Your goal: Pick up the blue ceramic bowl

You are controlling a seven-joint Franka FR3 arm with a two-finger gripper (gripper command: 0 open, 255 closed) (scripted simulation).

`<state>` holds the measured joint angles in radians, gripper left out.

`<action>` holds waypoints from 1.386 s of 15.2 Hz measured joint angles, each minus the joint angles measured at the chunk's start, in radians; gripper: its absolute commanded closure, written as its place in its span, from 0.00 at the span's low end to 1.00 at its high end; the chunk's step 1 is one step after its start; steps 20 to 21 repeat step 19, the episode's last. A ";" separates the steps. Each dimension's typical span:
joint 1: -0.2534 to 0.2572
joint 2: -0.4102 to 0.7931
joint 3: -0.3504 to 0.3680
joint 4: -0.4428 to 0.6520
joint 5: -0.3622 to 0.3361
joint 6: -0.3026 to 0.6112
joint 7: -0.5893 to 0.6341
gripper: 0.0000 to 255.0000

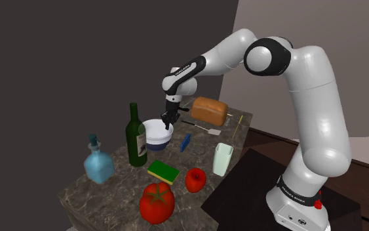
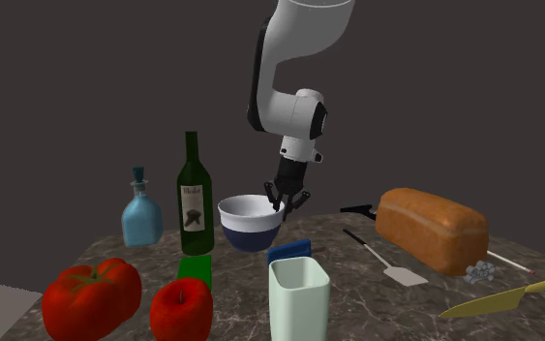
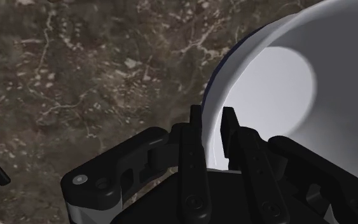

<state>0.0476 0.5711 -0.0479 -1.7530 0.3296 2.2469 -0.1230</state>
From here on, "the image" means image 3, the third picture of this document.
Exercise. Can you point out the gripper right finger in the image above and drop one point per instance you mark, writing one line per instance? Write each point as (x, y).
(259, 161)

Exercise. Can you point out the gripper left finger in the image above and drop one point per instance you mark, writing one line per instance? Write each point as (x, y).
(154, 155)

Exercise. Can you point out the white bowl with dark outside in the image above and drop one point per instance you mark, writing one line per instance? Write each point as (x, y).
(290, 93)

